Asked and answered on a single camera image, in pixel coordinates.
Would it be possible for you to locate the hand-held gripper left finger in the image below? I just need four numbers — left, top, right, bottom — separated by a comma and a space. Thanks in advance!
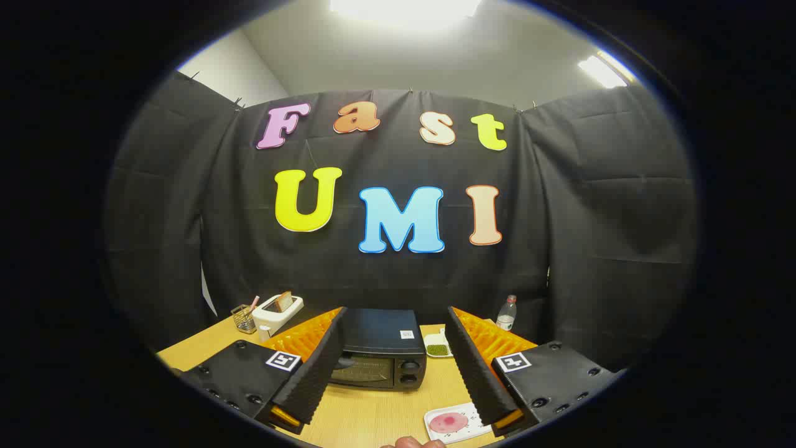
180, 306, 348, 435

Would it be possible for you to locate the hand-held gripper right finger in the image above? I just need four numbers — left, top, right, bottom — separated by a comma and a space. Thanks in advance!
445, 306, 622, 438

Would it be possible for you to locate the white square plate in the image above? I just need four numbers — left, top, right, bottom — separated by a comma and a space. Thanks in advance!
424, 402, 495, 444

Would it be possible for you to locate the pink round ham slice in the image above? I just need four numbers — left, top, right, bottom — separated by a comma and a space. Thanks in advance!
429, 412, 470, 435

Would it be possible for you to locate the black toaster oven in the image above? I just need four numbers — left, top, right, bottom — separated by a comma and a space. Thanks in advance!
328, 307, 428, 391

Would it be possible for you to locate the white bread toaster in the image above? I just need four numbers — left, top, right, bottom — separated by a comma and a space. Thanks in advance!
251, 292, 305, 340

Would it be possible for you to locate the white divided bean dish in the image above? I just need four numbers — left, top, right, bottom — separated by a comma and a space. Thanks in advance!
423, 329, 453, 358

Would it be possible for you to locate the plastic bottle red label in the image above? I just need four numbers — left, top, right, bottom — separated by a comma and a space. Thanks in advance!
496, 294, 518, 332

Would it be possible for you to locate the black backdrop cloth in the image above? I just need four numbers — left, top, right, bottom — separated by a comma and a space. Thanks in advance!
103, 70, 700, 368

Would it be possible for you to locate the ceiling light panel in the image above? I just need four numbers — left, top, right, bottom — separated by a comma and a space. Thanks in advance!
330, 0, 483, 29
577, 50, 638, 89

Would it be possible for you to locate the wire mesh holder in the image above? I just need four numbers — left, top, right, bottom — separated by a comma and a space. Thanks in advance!
231, 304, 257, 335

